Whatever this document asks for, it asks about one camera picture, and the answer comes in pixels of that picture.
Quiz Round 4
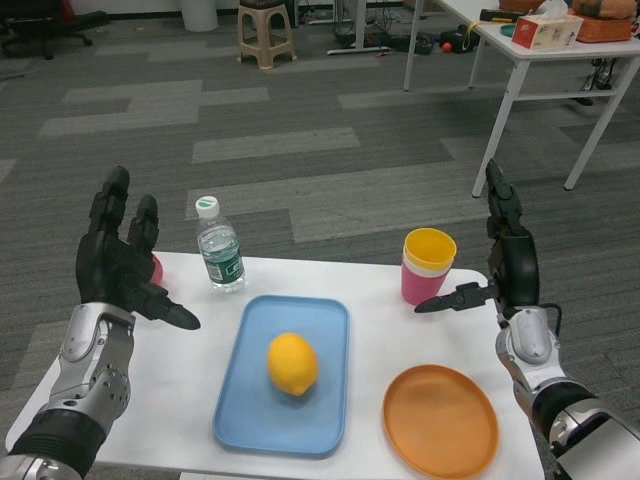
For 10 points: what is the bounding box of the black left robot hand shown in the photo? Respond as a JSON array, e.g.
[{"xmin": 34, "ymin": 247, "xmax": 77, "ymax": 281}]
[{"xmin": 74, "ymin": 165, "xmax": 202, "ymax": 331}]

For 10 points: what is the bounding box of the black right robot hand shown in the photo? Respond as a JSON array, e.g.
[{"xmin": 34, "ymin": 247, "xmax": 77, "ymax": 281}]
[{"xmin": 413, "ymin": 158, "xmax": 542, "ymax": 315}]

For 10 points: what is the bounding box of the yellow lemon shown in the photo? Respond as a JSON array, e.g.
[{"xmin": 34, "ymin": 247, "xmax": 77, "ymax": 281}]
[{"xmin": 267, "ymin": 332, "xmax": 320, "ymax": 399}]

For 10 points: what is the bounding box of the orange round plate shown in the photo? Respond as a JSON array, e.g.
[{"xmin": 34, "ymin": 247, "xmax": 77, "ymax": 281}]
[{"xmin": 382, "ymin": 364, "xmax": 500, "ymax": 480}]

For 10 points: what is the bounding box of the blue rectangular plate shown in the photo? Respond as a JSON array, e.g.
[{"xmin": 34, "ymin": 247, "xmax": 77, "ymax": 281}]
[{"xmin": 213, "ymin": 294, "xmax": 351, "ymax": 460}]

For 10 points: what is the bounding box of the yellow plastic cup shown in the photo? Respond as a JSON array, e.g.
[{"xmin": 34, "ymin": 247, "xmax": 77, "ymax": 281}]
[{"xmin": 403, "ymin": 227, "xmax": 458, "ymax": 274}]

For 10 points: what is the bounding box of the pink plastic cup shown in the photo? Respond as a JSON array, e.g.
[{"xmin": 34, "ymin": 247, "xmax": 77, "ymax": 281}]
[{"xmin": 400, "ymin": 263, "xmax": 450, "ymax": 307}]

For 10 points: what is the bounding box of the white plastic cup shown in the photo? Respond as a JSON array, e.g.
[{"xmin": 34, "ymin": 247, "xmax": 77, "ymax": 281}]
[{"xmin": 401, "ymin": 252, "xmax": 454, "ymax": 279}]

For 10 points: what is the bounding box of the clear plastic water bottle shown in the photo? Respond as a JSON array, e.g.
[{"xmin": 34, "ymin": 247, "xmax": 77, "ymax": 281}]
[{"xmin": 194, "ymin": 196, "xmax": 247, "ymax": 295}]

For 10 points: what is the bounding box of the white folding table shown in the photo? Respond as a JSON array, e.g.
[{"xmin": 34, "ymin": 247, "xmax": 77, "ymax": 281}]
[{"xmin": 403, "ymin": 0, "xmax": 640, "ymax": 198}]

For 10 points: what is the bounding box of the red and white tissue box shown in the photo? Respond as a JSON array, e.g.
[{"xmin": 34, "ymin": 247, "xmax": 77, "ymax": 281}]
[{"xmin": 510, "ymin": 0, "xmax": 585, "ymax": 52}]

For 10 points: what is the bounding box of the black tool pile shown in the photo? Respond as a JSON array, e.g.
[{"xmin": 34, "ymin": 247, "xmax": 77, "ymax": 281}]
[{"xmin": 418, "ymin": 28, "xmax": 482, "ymax": 53}]

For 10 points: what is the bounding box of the black office chair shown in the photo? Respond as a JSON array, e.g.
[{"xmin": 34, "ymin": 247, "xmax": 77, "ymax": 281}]
[{"xmin": 0, "ymin": 0, "xmax": 94, "ymax": 61}]

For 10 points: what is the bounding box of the orange wicker basket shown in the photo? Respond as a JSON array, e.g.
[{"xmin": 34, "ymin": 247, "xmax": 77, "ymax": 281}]
[{"xmin": 574, "ymin": 13, "xmax": 634, "ymax": 44}]

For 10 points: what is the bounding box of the yellow and black tool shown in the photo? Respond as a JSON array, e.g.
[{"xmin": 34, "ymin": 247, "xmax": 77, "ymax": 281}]
[{"xmin": 479, "ymin": 8, "xmax": 518, "ymax": 24}]

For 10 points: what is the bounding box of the white plant pot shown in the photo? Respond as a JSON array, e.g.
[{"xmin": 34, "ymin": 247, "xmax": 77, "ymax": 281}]
[{"xmin": 180, "ymin": 0, "xmax": 219, "ymax": 33}]

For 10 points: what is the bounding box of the brown plush bear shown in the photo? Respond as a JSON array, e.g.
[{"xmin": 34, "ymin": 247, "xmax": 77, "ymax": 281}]
[{"xmin": 572, "ymin": 0, "xmax": 637, "ymax": 22}]

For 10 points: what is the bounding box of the beige plastic stool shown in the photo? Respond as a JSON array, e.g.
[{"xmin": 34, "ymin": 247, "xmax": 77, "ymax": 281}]
[{"xmin": 236, "ymin": 0, "xmax": 297, "ymax": 71}]

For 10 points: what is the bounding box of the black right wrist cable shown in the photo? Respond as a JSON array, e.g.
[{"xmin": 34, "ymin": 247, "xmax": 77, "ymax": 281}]
[{"xmin": 541, "ymin": 302, "xmax": 564, "ymax": 342}]

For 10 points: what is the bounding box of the white standing desk frame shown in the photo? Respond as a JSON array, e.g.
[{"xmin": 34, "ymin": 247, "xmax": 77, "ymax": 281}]
[{"xmin": 327, "ymin": 0, "xmax": 394, "ymax": 56}]

